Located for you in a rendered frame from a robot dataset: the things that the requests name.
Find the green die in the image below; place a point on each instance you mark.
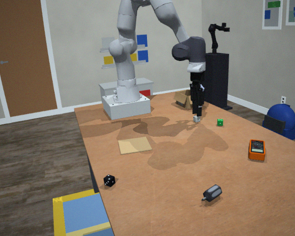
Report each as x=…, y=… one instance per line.
x=220, y=122

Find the white die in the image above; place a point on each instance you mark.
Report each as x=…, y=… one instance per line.
x=196, y=119

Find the beige square mat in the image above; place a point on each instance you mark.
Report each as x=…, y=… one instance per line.
x=134, y=145

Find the orange digital multimeter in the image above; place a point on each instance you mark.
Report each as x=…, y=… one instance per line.
x=257, y=150

